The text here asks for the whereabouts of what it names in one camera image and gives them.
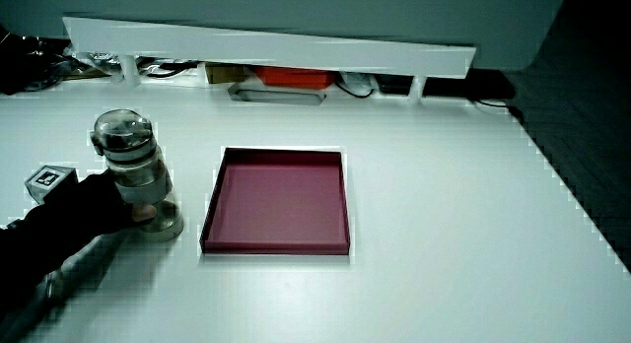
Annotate person's left hand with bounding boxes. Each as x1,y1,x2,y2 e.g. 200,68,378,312
24,164,159,237

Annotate clear bottle with grey lid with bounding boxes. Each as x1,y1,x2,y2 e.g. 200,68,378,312
89,108,185,242

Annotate person's left forearm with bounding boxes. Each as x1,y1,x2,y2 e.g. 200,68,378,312
0,206,107,325

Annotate pile of black equipment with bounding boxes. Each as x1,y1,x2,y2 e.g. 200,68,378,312
0,26,112,96

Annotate brown cardboard box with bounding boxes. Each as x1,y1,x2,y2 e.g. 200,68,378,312
204,62,246,85

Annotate dark red square tray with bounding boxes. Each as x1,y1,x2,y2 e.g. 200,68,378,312
198,146,352,256

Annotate grey oval tray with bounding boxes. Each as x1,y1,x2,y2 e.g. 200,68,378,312
227,83,327,107

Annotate orange box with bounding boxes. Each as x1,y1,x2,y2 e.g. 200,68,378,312
253,65,338,91

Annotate white desk shelf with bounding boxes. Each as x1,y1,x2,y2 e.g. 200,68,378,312
62,16,477,101

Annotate white plastic bag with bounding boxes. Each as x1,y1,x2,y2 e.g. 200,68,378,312
338,71,379,96

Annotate black box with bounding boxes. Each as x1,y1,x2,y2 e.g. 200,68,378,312
375,74,414,96

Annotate black cable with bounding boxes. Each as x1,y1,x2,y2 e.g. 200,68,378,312
334,80,376,100
138,59,200,80

